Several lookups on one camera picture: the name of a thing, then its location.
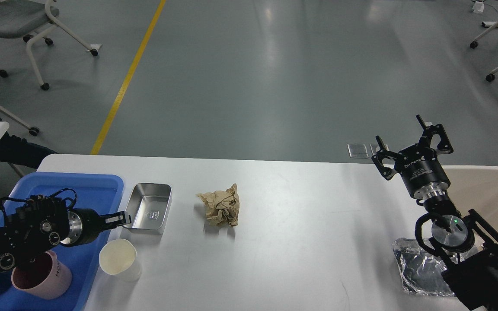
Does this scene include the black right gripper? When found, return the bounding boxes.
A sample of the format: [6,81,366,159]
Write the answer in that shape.
[371,114,454,203]

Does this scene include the beige plastic bin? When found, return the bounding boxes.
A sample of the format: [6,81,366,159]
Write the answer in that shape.
[444,165,498,231]

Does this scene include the metal floor outlet plate left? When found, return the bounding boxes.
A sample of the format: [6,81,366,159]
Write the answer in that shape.
[347,143,370,158]

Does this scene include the cream paper cup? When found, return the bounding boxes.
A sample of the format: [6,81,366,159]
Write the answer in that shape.
[99,238,142,282]

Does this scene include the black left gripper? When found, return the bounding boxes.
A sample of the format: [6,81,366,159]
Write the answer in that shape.
[61,209,132,247]

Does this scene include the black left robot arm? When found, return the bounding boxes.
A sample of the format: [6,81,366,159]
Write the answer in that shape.
[0,189,132,272]

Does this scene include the stainless steel rectangular tray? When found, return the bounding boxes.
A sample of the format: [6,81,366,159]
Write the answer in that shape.
[123,183,172,235]

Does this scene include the pink ribbed mug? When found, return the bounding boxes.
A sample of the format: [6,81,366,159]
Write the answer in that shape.
[11,250,73,300]

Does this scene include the white chair legs right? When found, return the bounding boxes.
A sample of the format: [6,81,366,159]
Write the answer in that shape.
[469,0,498,83]

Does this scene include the person in beige sweater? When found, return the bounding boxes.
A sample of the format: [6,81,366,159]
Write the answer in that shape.
[0,118,57,169]

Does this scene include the crumpled brown paper ball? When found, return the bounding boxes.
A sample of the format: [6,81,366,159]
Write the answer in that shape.
[196,183,240,228]

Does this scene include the grey office chair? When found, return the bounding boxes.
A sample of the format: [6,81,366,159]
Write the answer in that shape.
[0,0,99,90]

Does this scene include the crumpled silver foil bag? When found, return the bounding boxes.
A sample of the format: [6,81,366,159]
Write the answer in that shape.
[393,238,479,297]

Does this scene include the metal floor outlet plate right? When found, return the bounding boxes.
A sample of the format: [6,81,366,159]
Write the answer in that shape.
[370,144,380,156]

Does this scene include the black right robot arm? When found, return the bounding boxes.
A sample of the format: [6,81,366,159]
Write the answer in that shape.
[371,115,498,311]

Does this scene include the blue plastic tray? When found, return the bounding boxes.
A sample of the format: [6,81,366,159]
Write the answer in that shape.
[0,172,123,311]

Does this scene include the white power adapter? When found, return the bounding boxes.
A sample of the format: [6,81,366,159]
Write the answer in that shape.
[472,1,485,14]

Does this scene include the metal floor outlet plate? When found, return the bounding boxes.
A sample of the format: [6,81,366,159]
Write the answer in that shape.
[347,143,370,158]
[370,144,380,156]

